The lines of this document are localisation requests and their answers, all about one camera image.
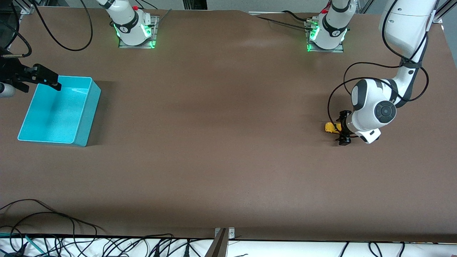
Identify turquoise plastic bin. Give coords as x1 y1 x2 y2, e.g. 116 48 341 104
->
17 76 101 147

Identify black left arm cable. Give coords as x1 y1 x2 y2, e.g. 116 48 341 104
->
328 0 429 138

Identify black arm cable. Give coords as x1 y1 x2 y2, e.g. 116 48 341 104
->
31 0 94 51
328 0 429 138

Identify black cable with metal connector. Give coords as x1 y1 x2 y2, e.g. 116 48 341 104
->
0 21 32 60

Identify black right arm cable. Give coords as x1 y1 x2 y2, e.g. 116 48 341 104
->
31 0 94 51

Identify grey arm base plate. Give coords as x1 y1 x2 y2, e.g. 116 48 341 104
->
118 15 160 49
305 20 345 54

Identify black smooth base cable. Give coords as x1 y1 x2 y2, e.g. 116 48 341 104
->
281 10 318 21

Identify black braided base cable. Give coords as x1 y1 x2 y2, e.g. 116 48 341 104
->
256 16 312 31

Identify black loose cable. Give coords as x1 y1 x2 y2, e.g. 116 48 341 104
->
0 212 97 237
0 199 106 232

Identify small metal bracket plate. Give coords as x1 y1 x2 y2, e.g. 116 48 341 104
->
215 227 236 240

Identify teal cable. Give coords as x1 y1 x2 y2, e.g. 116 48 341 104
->
0 232 45 255

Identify black frame post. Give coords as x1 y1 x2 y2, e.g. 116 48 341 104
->
183 0 207 10

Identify dark grey metal post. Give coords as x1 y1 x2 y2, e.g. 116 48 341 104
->
205 228 229 257

